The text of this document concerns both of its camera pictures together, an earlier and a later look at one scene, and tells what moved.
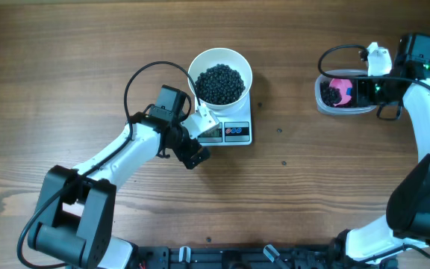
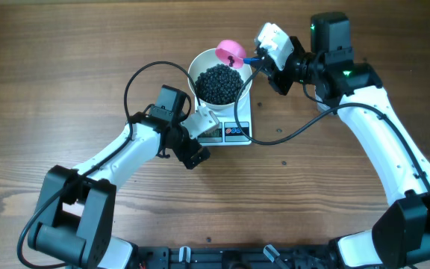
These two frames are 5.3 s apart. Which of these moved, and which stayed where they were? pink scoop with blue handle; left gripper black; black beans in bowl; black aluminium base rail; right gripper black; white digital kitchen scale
Moved: right gripper black; pink scoop with blue handle
Stayed: left gripper black; white digital kitchen scale; black aluminium base rail; black beans in bowl
